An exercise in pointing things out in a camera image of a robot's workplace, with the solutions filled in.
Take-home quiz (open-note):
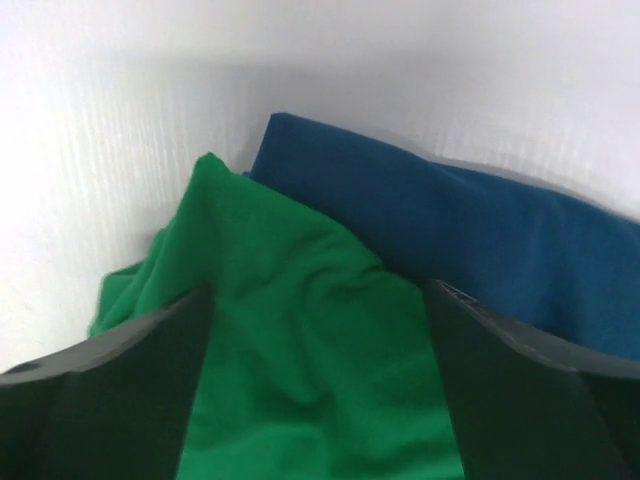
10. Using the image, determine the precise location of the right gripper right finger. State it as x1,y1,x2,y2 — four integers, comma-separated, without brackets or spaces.
424,281,639,480

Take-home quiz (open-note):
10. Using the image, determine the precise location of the folded navy printed t shirt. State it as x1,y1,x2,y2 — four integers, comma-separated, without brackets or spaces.
250,113,639,359

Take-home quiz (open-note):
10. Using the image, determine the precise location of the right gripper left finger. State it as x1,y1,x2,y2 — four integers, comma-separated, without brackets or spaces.
1,287,213,480

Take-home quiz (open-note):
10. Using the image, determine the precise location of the green t shirt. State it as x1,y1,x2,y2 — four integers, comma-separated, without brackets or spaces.
90,154,463,479

